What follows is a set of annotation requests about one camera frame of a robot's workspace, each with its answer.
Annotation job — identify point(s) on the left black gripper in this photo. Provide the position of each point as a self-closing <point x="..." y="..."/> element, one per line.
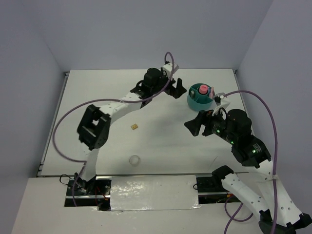
<point x="177" y="91"/>

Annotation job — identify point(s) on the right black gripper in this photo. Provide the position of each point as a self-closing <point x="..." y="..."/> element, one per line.
<point x="204" y="116"/>

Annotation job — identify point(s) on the pink capped crayon tube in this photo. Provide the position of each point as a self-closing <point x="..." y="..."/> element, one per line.
<point x="203" y="89"/>

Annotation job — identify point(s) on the yellow eraser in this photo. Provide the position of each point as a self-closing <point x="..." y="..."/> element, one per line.
<point x="134" y="126"/>

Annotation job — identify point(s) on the clear tape roll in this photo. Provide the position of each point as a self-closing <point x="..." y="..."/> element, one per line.
<point x="134" y="160"/>

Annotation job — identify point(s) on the pink correction tape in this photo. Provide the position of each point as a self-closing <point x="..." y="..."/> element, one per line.
<point x="211" y="93"/>

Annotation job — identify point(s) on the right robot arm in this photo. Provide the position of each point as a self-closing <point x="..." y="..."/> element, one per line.
<point x="273" y="208"/>

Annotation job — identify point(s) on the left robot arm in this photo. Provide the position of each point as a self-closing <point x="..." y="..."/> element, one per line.
<point x="94" y="127"/>

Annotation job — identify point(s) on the teal round divided organizer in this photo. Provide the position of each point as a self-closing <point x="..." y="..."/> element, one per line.
<point x="198" y="102"/>

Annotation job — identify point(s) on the silver taped panel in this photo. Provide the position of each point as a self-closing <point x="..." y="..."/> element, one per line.
<point x="153" y="193"/>

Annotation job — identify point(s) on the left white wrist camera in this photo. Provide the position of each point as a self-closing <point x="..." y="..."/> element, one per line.
<point x="170" y="69"/>

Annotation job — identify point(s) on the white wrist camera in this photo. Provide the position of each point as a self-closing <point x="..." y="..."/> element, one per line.
<point x="221" y="102"/>
<point x="170" y="69"/>

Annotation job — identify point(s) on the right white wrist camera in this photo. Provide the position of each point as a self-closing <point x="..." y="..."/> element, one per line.
<point x="221" y="102"/>

